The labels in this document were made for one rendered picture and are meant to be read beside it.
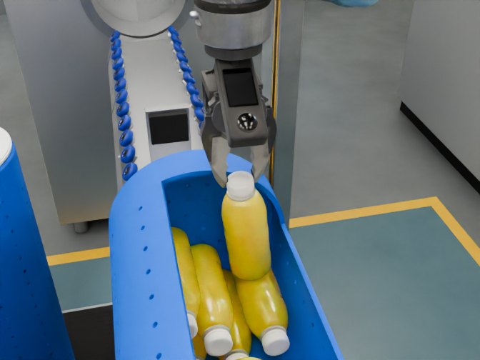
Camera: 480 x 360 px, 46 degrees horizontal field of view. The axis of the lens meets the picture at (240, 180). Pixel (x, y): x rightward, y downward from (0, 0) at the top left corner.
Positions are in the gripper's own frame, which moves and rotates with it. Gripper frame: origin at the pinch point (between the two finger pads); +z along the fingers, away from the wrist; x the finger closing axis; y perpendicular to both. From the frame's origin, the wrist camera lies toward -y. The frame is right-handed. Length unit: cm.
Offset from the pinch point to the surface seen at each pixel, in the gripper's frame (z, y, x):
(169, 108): 17, 52, 5
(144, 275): 4.2, -11.0, 14.7
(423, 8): 61, 204, -145
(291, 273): 17.9, -2.7, -7.4
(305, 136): 127, 197, -80
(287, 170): 49, 65, -28
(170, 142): 24, 50, 6
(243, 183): -0.1, -1.0, -0.2
